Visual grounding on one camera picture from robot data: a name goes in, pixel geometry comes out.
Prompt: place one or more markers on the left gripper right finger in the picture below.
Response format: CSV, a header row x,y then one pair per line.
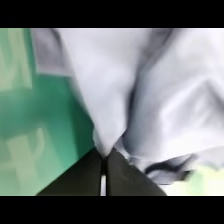
x,y
130,178

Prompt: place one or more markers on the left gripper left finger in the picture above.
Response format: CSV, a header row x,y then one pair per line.
x,y
80,176

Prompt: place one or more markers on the pale grey shirt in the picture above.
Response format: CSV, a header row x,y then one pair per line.
x,y
140,93

